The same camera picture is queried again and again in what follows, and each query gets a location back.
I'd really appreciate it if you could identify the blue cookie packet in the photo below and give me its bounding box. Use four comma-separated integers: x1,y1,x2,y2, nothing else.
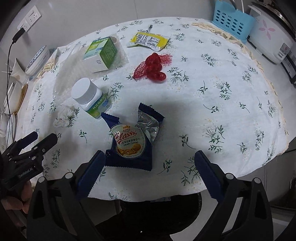
101,103,166,172

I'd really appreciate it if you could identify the white pill bottle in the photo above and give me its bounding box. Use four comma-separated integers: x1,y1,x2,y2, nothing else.
71,77,112,120

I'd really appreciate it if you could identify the black charger plug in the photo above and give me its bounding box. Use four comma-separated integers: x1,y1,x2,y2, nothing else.
11,28,25,44

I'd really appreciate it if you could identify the white container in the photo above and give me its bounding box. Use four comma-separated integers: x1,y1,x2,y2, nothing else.
11,58,29,84

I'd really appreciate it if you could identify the green medicine box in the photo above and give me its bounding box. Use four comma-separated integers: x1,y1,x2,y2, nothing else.
83,37,117,73

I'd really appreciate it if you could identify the crumpled white tissue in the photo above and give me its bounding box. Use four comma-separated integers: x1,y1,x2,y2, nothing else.
53,105,80,128

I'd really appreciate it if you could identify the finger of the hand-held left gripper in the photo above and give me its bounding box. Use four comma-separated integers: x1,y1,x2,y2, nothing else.
16,133,58,161
8,131,39,154

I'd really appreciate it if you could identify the yellow snack packet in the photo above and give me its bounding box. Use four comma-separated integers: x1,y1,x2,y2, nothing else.
127,31,171,51

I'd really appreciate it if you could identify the person's left hand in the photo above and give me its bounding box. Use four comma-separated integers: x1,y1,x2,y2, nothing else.
0,180,33,212

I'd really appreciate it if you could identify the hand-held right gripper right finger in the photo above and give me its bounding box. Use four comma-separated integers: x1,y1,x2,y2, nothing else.
194,150,274,241

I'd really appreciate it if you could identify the white pot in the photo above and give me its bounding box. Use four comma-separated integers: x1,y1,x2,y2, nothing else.
3,82,23,114

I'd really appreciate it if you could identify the white rice cooker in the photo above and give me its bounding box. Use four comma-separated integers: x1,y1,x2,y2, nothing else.
246,2,296,64

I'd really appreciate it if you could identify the black charger cable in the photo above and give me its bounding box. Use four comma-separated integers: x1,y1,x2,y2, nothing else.
3,42,15,114

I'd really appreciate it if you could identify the white wall socket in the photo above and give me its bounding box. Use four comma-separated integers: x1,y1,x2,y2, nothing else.
25,6,42,26
17,20,30,32

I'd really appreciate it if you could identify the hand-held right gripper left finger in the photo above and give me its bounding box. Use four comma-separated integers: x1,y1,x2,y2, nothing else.
26,150,107,241

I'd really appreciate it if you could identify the blue perforated plastic basket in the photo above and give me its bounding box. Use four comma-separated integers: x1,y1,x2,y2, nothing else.
213,0,257,43

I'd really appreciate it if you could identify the white floral tablecloth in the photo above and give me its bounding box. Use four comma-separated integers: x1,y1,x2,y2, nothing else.
15,17,289,201

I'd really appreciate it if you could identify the red mesh net bag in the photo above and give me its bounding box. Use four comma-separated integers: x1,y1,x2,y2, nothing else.
133,52,173,82

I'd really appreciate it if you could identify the blue patterned white bowl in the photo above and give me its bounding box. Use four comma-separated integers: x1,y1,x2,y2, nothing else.
24,45,50,76

